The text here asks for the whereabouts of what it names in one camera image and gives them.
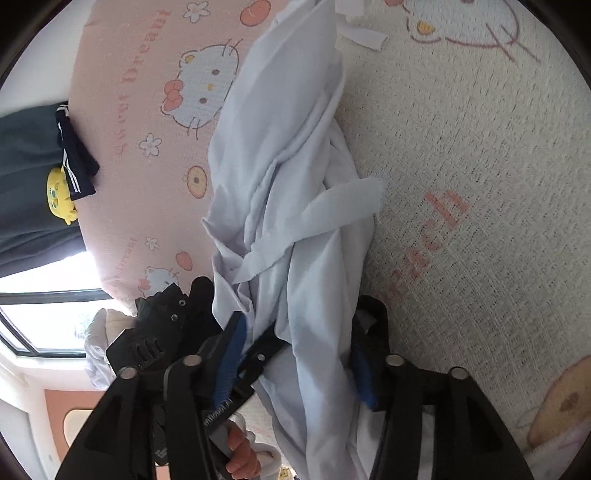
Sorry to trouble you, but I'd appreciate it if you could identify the navy white-striped folded garment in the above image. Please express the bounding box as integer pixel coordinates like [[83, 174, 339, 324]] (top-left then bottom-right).
[[55, 102, 100, 201]]

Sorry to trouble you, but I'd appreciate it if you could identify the person's hand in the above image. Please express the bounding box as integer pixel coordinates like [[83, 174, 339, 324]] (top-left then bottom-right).
[[226, 421, 262, 479]]

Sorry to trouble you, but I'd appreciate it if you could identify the white cream clothes heap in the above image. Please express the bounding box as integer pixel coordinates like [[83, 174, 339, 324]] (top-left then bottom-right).
[[84, 308, 136, 391]]

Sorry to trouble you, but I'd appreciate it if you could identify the dark teal curtain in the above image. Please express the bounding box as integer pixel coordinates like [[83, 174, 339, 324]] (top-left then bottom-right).
[[0, 104, 85, 277]]

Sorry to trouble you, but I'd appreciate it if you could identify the white shirt navy trim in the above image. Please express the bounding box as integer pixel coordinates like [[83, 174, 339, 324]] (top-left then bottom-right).
[[204, 1, 383, 479]]

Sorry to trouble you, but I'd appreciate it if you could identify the yellow plush toy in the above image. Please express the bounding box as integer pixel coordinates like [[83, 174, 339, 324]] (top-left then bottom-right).
[[46, 167, 78, 225]]

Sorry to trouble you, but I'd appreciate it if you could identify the pink cream Hello Kitty blanket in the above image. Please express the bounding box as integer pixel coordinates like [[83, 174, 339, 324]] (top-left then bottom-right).
[[69, 1, 590, 479]]

